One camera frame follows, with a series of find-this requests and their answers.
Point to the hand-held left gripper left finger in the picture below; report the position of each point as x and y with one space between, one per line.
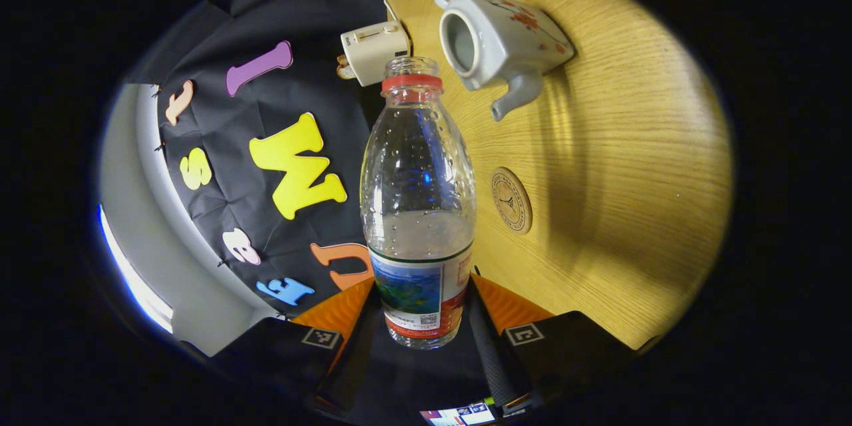
279 353

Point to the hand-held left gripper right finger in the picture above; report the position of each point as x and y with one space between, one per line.
489 353

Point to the clear plastic water bottle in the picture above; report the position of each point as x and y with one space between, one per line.
419 226

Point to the round wooden coaster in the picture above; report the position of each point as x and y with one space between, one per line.
511 201

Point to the white floral teacup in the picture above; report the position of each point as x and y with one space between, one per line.
506 46

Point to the computer monitor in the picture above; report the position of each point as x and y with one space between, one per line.
459 415

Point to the toast slice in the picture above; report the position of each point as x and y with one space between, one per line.
345 68

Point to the white toaster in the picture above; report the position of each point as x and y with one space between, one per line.
374 50

